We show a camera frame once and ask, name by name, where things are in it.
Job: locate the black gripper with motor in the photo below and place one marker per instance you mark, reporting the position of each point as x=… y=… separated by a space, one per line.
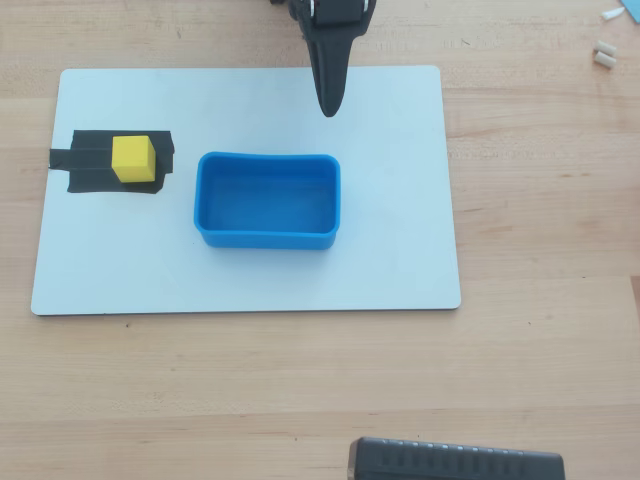
x=334 y=15

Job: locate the yellow cube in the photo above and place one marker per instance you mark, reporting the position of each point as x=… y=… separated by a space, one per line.
x=132 y=160

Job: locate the blue rectangular bin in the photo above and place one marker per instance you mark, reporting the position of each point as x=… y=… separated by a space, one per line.
x=270 y=202

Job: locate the white rectangular board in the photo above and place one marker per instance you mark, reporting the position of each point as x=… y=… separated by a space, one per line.
x=280 y=280

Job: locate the black tape patch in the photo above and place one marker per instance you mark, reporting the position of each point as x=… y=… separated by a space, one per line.
x=90 y=160

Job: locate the short white dowel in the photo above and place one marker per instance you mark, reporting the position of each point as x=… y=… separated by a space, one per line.
x=605 y=60
x=605 y=48

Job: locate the white pointed plastic piece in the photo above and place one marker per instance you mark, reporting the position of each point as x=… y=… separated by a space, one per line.
x=612 y=14

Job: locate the blue sheet corner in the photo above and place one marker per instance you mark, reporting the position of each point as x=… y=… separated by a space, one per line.
x=634 y=7

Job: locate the black ribbed device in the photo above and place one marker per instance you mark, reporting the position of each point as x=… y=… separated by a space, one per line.
x=455 y=460

